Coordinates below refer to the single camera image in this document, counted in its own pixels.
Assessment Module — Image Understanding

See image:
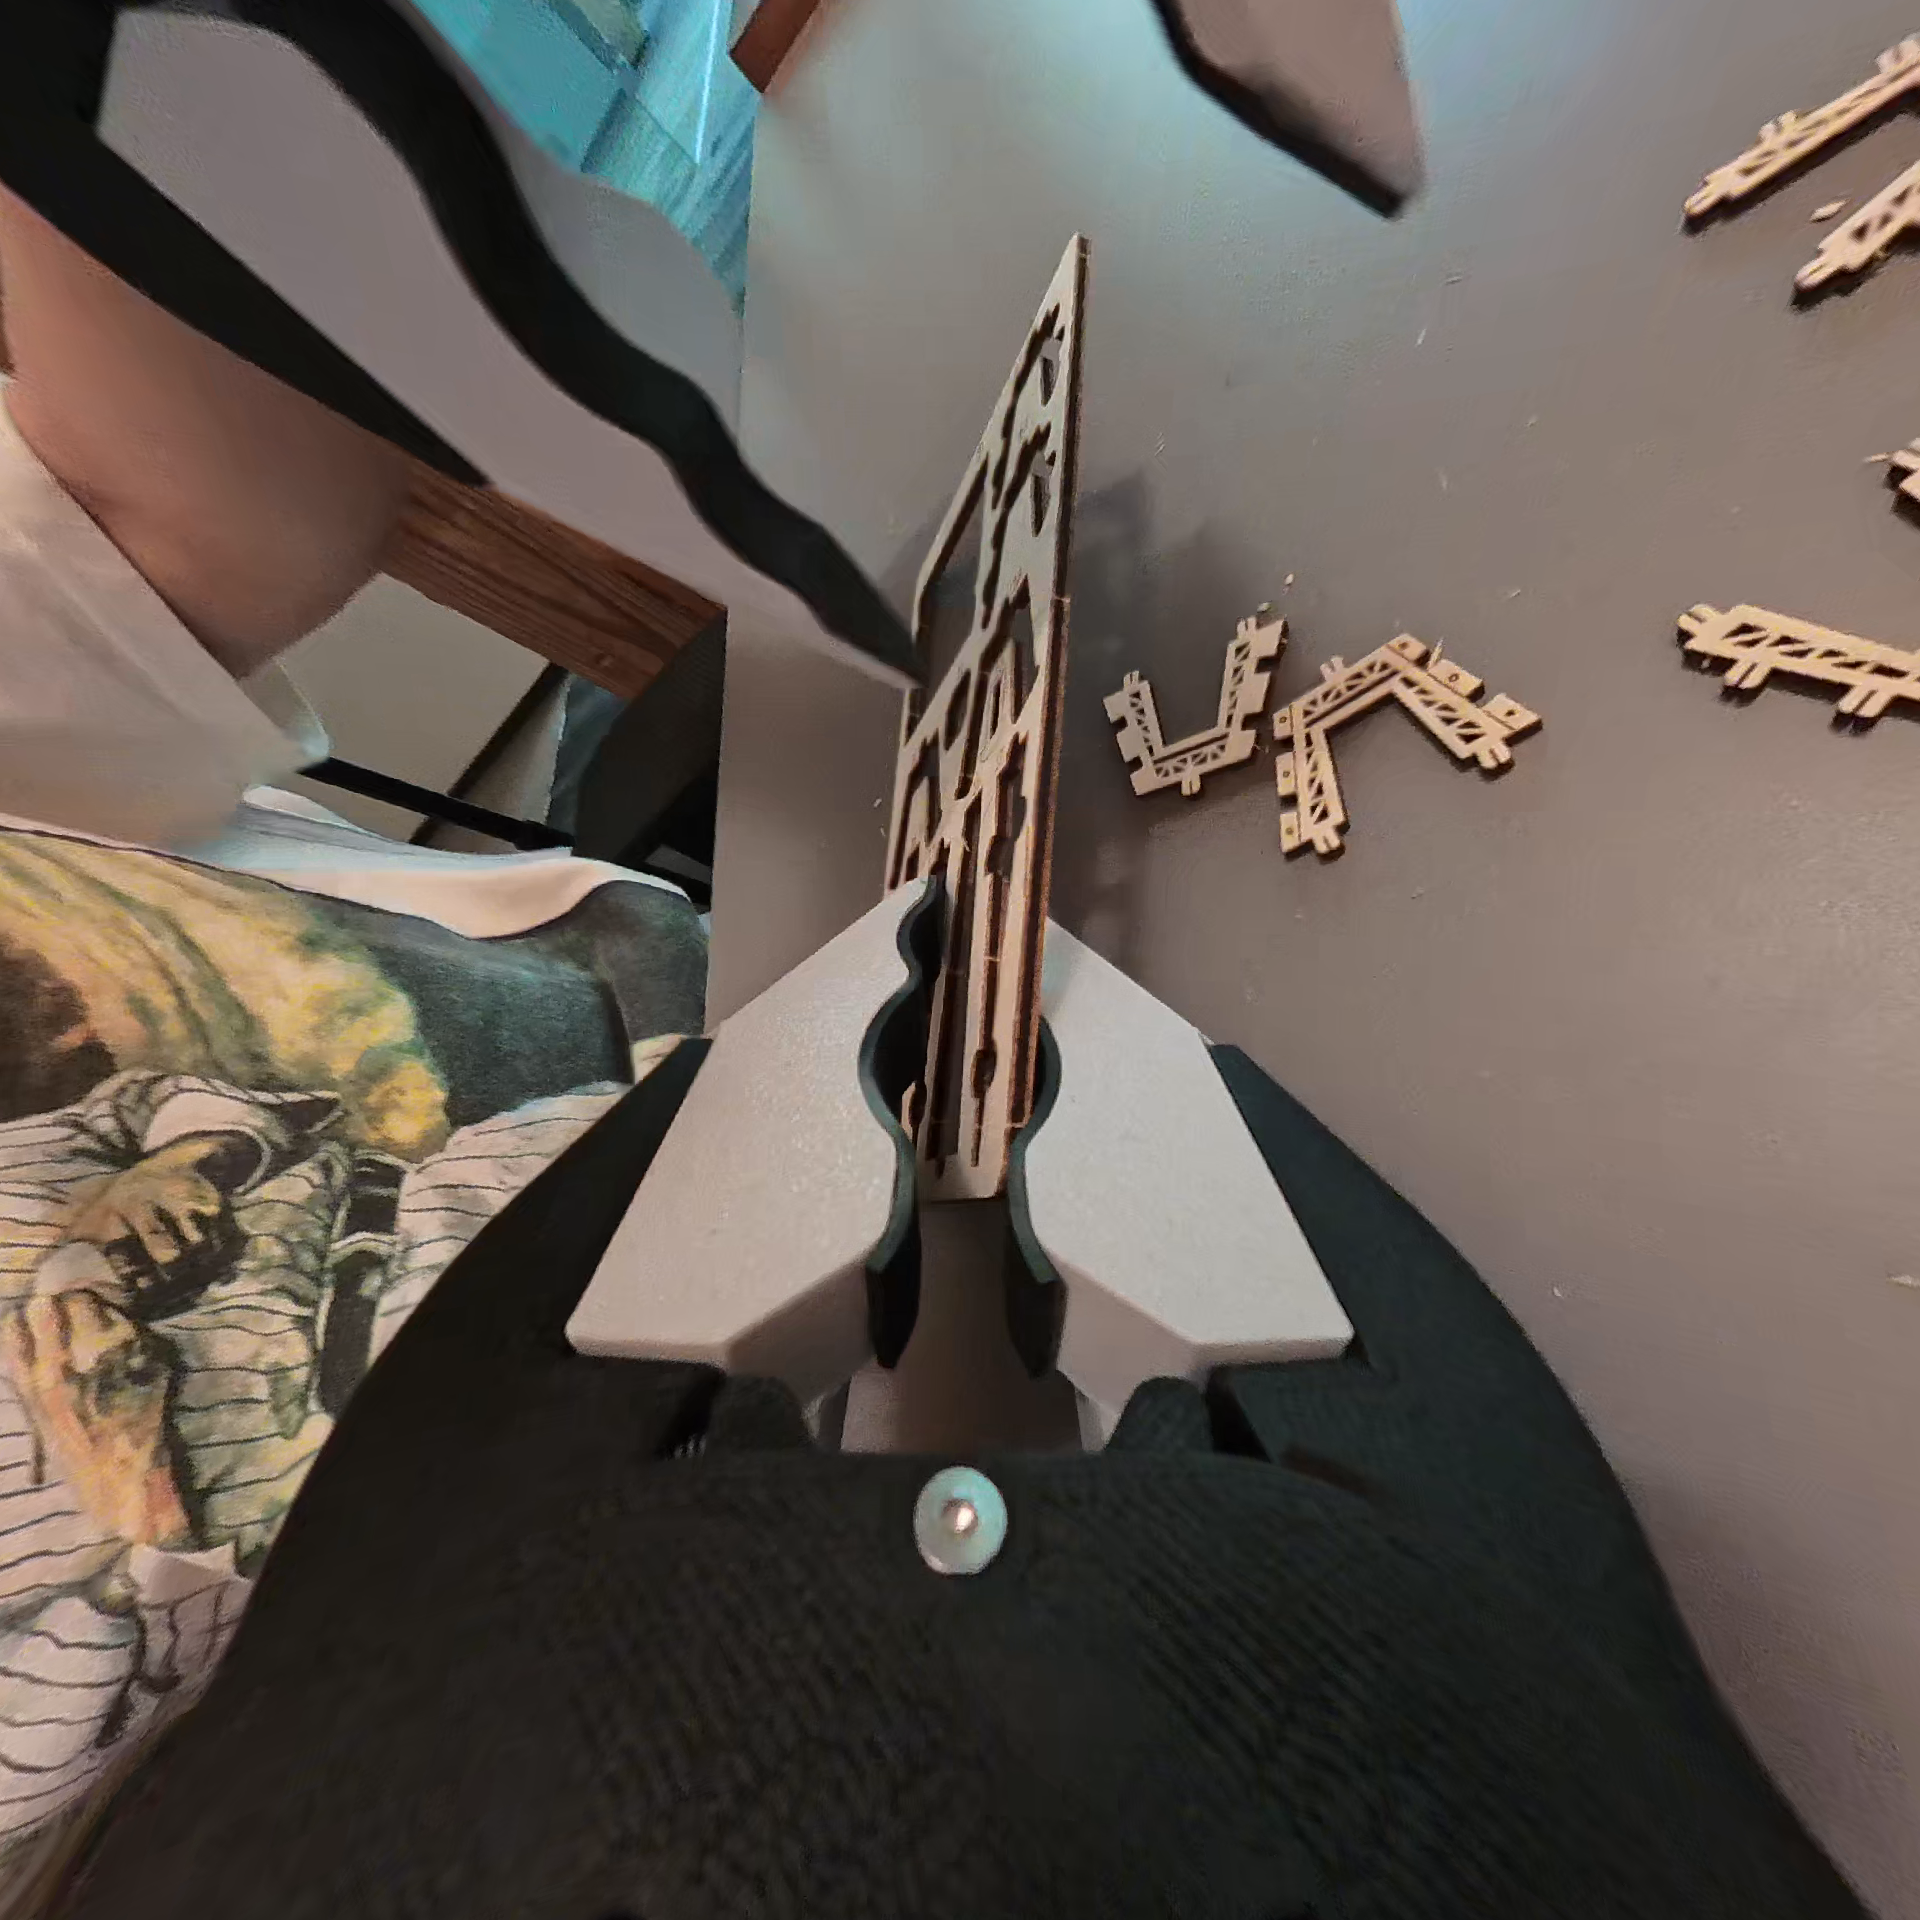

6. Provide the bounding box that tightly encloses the person's printed white t-shirt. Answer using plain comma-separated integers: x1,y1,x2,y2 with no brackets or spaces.
0,383,711,1847

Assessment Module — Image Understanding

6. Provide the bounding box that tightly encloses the grey desk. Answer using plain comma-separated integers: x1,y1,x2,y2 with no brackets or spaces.
704,0,1920,1893

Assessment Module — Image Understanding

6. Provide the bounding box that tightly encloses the person's left forearm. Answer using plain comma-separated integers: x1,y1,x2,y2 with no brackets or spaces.
0,181,496,683

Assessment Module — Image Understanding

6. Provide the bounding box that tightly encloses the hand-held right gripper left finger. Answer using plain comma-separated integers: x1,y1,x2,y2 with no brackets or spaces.
568,877,945,1412

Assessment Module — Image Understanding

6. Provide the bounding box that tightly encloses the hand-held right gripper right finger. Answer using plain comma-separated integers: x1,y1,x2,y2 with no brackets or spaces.
1002,920,1353,1427

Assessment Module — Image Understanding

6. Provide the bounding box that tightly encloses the wooden puzzle part sheet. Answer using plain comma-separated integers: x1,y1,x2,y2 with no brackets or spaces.
884,236,1093,1204

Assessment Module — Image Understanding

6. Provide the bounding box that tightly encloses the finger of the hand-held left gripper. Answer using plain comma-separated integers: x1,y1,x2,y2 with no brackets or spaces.
97,0,929,695
1153,0,1427,221

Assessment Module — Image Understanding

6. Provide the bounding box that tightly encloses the wooden arch truss piece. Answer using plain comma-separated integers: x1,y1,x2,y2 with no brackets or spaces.
1105,616,1290,801
1679,599,1920,720
1271,634,1546,865
1682,37,1920,296

